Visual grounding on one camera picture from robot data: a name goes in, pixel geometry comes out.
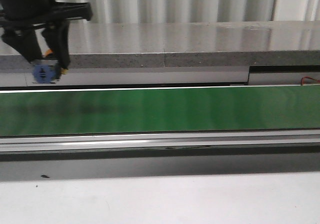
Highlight silver conveyor rear rail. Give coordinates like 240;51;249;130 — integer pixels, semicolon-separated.
0;65;320;92

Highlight green conveyor belt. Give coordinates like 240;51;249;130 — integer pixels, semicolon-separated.
0;85;320;137

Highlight aluminium conveyor front rail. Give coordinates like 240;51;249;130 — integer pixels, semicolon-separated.
0;129;320;154

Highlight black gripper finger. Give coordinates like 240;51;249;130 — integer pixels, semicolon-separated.
41;20;71;79
1;28;43;63

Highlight white pleated curtain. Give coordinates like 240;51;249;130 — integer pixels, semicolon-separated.
57;0;320;23

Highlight red wire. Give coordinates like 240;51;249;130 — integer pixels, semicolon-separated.
300;76;320;86

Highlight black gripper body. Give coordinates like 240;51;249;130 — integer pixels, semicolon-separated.
0;0;93;28

